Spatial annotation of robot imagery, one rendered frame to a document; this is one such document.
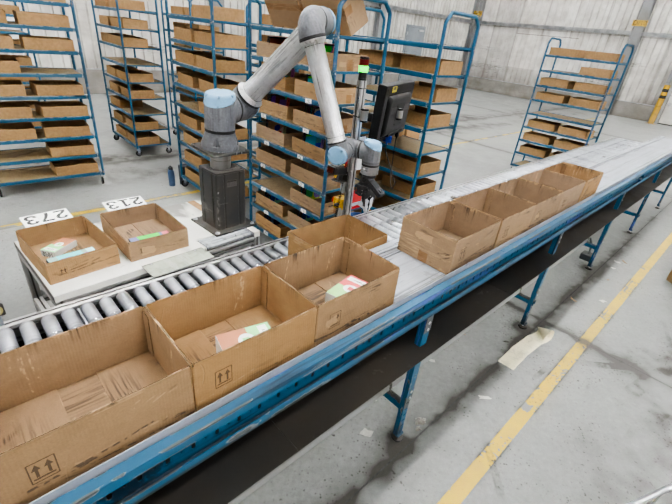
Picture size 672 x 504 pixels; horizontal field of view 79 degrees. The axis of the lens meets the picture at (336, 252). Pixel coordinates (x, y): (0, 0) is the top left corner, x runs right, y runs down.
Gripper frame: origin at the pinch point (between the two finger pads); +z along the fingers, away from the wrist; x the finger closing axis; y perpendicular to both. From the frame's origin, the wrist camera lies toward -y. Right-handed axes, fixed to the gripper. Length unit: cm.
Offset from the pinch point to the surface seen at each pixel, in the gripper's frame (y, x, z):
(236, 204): 54, 45, 6
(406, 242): -33.6, 9.6, 0.7
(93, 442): -55, 148, -3
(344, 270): -31, 48, 4
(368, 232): -9.0, 7.6, 6.4
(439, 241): -50, 10, -7
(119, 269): 46, 110, 19
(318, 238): 7.6, 26.5, 11.6
